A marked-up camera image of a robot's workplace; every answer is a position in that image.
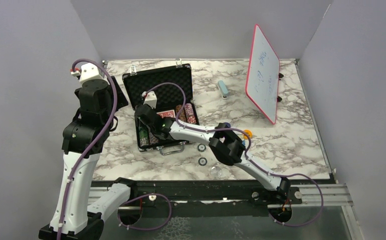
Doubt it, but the orange big blind button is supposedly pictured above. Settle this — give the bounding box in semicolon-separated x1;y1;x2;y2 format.
243;129;253;139

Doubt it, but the purple red chip row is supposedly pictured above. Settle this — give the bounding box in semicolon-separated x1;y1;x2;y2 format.
184;103;198;125

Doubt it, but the green chip row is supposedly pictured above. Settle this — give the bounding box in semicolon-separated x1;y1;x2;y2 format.
139;126;150;148

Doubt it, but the blue brown chip row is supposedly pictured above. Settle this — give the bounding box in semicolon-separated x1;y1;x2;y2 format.
149;132;159;145

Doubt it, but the light blue eraser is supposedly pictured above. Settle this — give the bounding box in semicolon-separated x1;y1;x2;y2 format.
217;80;229;100

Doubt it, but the orange chip row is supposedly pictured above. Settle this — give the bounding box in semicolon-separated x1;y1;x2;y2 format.
175;104;187;123

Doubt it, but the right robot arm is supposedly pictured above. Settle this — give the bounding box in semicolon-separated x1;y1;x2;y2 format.
135;104;291;204

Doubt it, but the black poker case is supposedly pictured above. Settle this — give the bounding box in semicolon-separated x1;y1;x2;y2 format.
122;61;199;154

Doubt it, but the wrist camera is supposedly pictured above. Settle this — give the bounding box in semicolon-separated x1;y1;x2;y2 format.
71;63;108;85
142;91;157;109

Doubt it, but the red playing card deck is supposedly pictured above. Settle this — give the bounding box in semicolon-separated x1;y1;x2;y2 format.
157;109;176;118

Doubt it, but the blue fifty chip upper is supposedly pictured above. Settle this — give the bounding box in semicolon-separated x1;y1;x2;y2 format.
197;144;206;152

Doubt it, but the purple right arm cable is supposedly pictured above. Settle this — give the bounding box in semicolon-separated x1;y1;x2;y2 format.
142;82;324;228

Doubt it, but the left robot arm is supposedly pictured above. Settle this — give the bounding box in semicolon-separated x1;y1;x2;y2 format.
39;76;138;240

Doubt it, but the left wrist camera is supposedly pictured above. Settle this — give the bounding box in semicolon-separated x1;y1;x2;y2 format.
71;63;108;85

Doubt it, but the pink framed whiteboard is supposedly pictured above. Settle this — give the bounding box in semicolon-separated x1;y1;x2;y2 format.
245;24;280;124

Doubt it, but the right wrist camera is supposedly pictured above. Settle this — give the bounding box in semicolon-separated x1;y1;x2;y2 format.
142;91;157;109

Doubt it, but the blue fifty chip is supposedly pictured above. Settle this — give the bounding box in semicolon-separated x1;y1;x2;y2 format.
198;157;208;166
197;144;206;152

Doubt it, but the aluminium rail frame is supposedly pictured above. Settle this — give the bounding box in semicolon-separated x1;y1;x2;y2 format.
49;180;354;240

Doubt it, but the blue fifty chip lower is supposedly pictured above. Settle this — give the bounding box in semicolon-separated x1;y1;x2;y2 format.
198;157;208;166

